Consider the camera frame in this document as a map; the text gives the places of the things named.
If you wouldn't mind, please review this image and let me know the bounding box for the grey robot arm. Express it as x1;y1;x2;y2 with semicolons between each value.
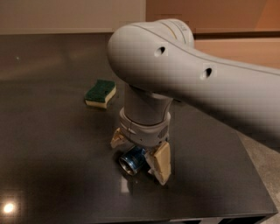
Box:
108;19;280;184

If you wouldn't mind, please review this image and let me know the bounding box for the green yellow sponge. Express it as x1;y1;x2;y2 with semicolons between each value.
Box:
84;80;116;109

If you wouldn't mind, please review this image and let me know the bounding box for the blue silver redbull can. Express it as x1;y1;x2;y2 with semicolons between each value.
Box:
119;146;146;176

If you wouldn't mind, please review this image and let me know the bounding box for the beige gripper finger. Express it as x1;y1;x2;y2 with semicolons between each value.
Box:
110;128;131;149
144;142;171;186

